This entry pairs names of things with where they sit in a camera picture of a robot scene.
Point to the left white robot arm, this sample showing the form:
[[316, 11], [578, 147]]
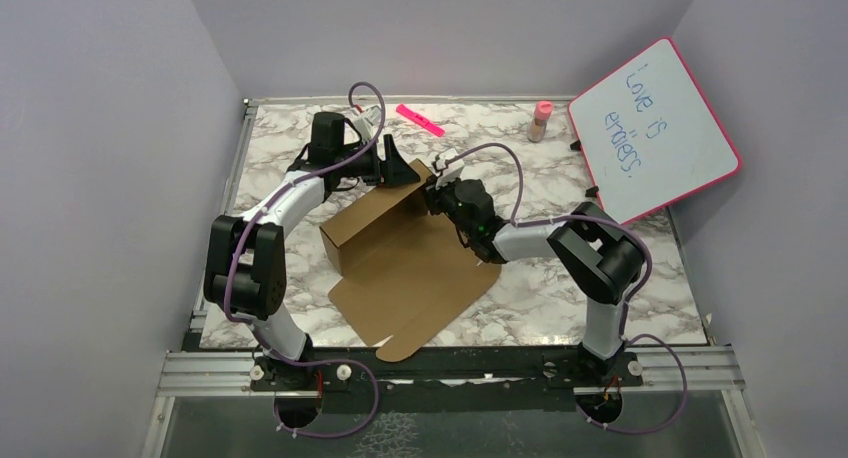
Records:
[[245, 271]]

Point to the brown cardboard box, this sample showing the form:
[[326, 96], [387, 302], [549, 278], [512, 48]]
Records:
[[405, 275]]

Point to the pink-capped pen jar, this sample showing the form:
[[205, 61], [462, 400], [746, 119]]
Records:
[[538, 126]]

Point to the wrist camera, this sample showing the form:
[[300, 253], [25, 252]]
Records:
[[447, 166], [366, 123]]

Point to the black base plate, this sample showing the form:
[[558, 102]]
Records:
[[433, 380]]

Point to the pink highlighter marker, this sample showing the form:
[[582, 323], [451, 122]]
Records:
[[419, 120]]

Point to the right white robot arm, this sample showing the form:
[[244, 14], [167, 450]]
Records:
[[607, 261]]

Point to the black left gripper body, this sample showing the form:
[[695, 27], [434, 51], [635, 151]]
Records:
[[367, 166]]

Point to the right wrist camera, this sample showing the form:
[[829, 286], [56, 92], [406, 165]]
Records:
[[447, 166]]

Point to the pink-framed whiteboard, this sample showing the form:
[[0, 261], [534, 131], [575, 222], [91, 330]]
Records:
[[649, 135]]

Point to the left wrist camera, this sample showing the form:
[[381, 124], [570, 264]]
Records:
[[366, 123]]

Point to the aluminium frame rail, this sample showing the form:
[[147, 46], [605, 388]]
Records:
[[213, 413]]

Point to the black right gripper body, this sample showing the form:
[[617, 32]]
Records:
[[443, 198]]

